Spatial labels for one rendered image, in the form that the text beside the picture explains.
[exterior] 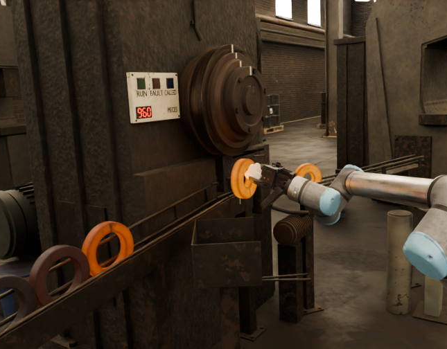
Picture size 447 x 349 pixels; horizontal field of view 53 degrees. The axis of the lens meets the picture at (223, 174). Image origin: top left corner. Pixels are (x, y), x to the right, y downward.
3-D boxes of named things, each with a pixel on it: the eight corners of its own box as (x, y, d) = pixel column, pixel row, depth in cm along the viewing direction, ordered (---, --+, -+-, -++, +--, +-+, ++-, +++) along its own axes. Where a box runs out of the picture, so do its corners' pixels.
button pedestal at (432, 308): (410, 319, 222) (414, 199, 211) (420, 300, 241) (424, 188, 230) (446, 327, 213) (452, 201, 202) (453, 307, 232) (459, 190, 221)
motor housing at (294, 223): (274, 320, 227) (270, 219, 217) (292, 303, 245) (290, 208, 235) (297, 327, 219) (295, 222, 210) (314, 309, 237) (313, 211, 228)
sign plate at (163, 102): (130, 123, 162) (125, 72, 159) (176, 118, 183) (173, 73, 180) (134, 123, 161) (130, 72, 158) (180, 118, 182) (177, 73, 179)
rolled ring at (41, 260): (82, 235, 131) (75, 233, 133) (26, 265, 117) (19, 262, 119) (96, 289, 137) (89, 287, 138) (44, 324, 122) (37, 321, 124)
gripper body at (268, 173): (271, 161, 168) (300, 172, 162) (266, 182, 171) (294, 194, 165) (261, 164, 162) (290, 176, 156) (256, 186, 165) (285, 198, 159)
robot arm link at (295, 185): (305, 200, 164) (294, 206, 156) (294, 195, 166) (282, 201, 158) (312, 177, 161) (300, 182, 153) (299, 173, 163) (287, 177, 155)
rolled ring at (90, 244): (75, 258, 131) (69, 256, 133) (111, 291, 142) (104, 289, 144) (112, 210, 140) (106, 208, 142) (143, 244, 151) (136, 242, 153)
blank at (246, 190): (227, 165, 164) (235, 165, 162) (248, 153, 176) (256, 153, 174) (233, 204, 169) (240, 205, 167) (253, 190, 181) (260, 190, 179)
